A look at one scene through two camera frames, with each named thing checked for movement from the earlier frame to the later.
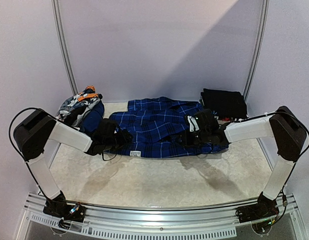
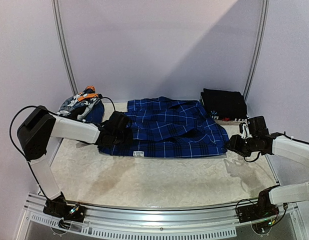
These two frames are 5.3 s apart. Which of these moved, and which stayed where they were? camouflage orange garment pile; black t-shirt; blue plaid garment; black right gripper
Moved: black right gripper
Stayed: black t-shirt; camouflage orange garment pile; blue plaid garment
